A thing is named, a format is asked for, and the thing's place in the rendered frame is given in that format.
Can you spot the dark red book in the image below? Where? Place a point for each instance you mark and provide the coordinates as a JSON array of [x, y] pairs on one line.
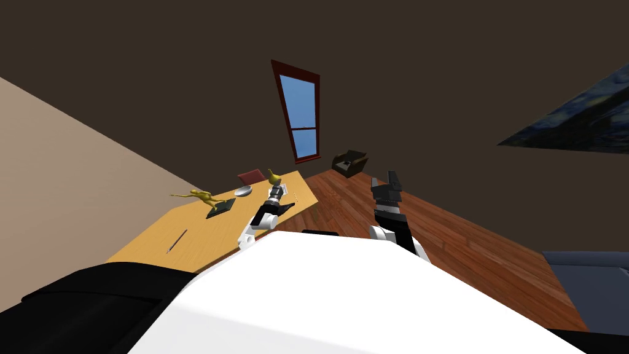
[[251, 176]]

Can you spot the brown armchair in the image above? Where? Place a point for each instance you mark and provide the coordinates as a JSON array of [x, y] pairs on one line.
[[350, 163]]

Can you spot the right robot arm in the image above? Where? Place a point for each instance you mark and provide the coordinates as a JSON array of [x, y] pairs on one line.
[[398, 229]]

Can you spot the yellow pear-shaped object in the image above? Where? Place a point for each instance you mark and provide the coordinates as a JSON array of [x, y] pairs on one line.
[[273, 177]]

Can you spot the dark blue wall painting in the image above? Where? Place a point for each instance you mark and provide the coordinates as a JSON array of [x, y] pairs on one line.
[[585, 120]]

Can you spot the light wooden desk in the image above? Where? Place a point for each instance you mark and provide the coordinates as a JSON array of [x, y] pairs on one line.
[[206, 236]]

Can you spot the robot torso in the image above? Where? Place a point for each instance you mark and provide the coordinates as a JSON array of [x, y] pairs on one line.
[[334, 295]]

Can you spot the blue-grey sofa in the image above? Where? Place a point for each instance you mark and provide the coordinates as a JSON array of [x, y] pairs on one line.
[[592, 290]]

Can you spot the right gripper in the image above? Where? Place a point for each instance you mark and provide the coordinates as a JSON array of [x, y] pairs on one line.
[[387, 194]]

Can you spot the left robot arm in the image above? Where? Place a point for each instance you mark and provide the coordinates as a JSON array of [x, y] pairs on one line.
[[261, 220]]

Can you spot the grey bowl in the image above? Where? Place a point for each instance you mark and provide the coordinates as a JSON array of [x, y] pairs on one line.
[[243, 191]]

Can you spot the red-framed window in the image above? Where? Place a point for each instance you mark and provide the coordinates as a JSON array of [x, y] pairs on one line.
[[300, 110]]

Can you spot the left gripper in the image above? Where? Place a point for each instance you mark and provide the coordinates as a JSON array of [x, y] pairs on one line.
[[276, 192]]

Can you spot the gold figure statue, dark base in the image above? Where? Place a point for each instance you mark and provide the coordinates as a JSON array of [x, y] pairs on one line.
[[209, 199]]

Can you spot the thin dark pencil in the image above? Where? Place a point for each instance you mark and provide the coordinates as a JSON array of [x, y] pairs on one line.
[[177, 241]]

